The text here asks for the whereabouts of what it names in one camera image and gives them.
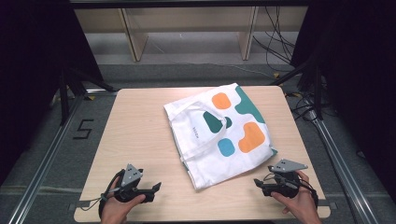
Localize person's left hand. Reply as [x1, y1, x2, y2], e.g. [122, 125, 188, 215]
[101, 176, 147, 224]

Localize grey cord loop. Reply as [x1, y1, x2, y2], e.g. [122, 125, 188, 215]
[79, 186, 120, 213]

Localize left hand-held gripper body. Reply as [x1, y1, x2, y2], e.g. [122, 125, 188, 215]
[113, 163, 154, 203]

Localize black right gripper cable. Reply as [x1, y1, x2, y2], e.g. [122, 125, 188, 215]
[297, 175, 320, 209]

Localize grey tape strip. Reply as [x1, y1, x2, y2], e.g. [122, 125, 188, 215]
[318, 199, 338, 211]
[67, 200, 92, 213]

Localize bundle of black cables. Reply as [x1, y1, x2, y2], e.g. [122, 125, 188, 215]
[252, 6, 297, 73]

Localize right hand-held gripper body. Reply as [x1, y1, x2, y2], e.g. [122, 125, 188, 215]
[262, 159, 312, 199]

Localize aluminium floor rail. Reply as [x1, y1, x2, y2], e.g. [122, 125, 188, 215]
[7, 90, 88, 224]
[306, 108, 380, 224]

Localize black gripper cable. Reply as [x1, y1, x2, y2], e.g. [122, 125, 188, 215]
[297, 175, 320, 209]
[98, 169, 125, 219]

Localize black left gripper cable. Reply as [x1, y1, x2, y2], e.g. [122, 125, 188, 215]
[98, 169, 125, 219]

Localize white tote bag coloured patches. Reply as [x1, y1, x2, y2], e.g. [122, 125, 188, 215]
[163, 82, 278, 191]

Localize black metal stand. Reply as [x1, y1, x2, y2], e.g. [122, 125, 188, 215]
[270, 55, 324, 121]
[58, 66, 117, 126]

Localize person's right hand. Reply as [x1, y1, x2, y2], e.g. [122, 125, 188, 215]
[270, 170, 322, 224]

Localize black cables beside rail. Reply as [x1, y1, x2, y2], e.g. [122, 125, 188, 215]
[284, 90, 339, 123]

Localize light wooden shelf unit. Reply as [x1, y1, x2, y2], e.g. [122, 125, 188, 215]
[74, 6, 309, 63]

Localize dark curtain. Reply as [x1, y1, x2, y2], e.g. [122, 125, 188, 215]
[290, 0, 396, 195]
[0, 0, 105, 186]

